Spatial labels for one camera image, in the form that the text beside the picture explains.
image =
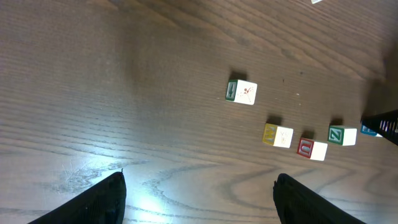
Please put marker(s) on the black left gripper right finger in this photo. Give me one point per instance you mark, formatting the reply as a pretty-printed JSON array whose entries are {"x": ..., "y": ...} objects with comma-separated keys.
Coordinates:
[{"x": 296, "y": 204}]

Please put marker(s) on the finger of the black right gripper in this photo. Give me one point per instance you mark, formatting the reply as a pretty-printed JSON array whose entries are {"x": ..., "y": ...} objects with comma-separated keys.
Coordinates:
[{"x": 384, "y": 124}]

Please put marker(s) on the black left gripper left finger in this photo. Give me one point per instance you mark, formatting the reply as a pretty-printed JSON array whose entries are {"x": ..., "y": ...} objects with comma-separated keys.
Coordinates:
[{"x": 103, "y": 203}]

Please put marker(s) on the block with blue side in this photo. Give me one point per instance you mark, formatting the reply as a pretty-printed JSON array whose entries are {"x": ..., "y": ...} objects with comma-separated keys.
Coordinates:
[{"x": 370, "y": 132}]

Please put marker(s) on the white block green Z side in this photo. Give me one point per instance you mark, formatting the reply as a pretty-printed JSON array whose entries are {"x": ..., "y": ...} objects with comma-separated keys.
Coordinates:
[{"x": 342, "y": 135}]

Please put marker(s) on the white block red U side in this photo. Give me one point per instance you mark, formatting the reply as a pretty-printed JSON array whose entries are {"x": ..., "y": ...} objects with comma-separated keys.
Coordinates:
[{"x": 314, "y": 150}]

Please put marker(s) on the white block yellow W side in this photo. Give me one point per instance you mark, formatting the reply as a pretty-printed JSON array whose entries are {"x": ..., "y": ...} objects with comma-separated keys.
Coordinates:
[{"x": 277, "y": 136}]

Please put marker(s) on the white block green 4 side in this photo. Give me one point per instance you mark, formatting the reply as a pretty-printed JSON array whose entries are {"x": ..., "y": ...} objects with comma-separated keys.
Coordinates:
[{"x": 241, "y": 91}]

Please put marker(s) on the white block beside red-bottom block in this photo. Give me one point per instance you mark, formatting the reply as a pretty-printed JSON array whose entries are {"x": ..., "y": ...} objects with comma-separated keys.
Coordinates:
[{"x": 317, "y": 1}]

